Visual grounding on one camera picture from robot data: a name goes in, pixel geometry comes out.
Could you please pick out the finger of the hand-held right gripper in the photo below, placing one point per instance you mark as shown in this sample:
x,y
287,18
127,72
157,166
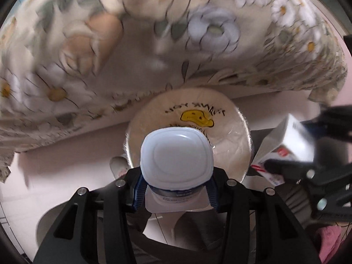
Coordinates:
x,y
288,167
330,118

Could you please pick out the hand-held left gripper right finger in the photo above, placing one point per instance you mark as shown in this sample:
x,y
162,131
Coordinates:
x,y
214,195

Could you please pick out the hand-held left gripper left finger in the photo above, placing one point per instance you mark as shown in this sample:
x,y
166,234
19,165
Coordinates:
x,y
137,195

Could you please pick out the white carton with red print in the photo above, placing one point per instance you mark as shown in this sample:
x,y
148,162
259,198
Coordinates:
x,y
291,140

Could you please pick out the white yogurt cup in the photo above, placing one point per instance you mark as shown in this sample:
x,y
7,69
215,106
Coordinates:
x,y
176,156

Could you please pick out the white bin with duck print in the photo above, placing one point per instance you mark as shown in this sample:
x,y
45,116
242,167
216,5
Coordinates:
x,y
222,140

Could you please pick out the person's foot in slipper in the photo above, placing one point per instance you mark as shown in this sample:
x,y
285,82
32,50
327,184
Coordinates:
x,y
118,165

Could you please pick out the person's dark trousers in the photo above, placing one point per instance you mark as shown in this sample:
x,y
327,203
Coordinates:
x,y
192,225

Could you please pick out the pink cloth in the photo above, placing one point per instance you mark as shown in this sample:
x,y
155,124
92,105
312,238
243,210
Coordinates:
x,y
330,244

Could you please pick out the bed with floral sheet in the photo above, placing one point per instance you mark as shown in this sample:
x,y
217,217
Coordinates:
x,y
137,60

